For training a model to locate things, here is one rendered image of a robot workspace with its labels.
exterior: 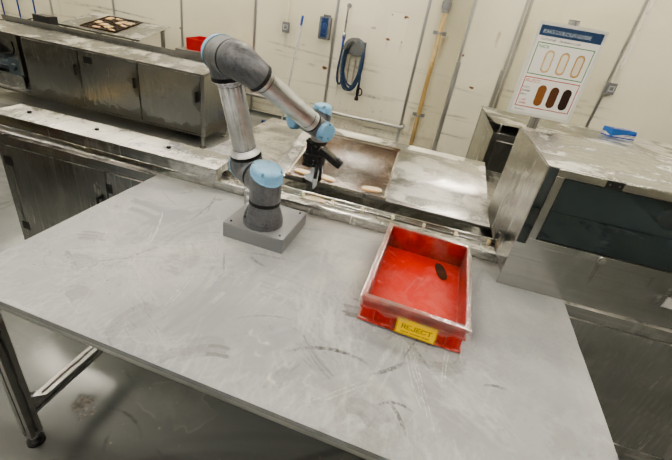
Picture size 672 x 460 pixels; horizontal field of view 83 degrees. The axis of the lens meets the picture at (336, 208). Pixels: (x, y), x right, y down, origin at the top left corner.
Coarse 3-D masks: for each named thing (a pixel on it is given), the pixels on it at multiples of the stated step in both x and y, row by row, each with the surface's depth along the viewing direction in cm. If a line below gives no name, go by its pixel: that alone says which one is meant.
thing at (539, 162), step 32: (512, 160) 166; (544, 160) 128; (576, 160) 132; (608, 160) 138; (640, 160) 146; (512, 192) 154; (544, 192) 177; (640, 192) 118; (512, 224) 143; (512, 256) 139; (544, 256) 136; (576, 256) 132; (608, 256) 130; (544, 288) 141; (576, 288) 138; (608, 288) 135; (640, 288) 132; (640, 320) 137
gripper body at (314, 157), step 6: (312, 144) 162; (318, 144) 159; (324, 144) 160; (306, 150) 165; (312, 150) 163; (318, 150) 163; (306, 156) 163; (312, 156) 162; (318, 156) 162; (306, 162) 164; (312, 162) 164
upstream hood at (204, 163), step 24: (0, 120) 190; (24, 120) 186; (48, 120) 190; (72, 120) 195; (96, 144) 181; (120, 144) 178; (144, 144) 182; (168, 144) 187; (192, 168) 174; (216, 168) 171
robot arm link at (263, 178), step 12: (252, 168) 133; (264, 168) 134; (276, 168) 136; (252, 180) 134; (264, 180) 132; (276, 180) 133; (252, 192) 135; (264, 192) 134; (276, 192) 136; (264, 204) 136; (276, 204) 139
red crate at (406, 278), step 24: (384, 264) 143; (408, 264) 145; (432, 264) 148; (384, 288) 131; (408, 288) 133; (432, 288) 135; (456, 288) 137; (360, 312) 117; (432, 312) 124; (456, 312) 126
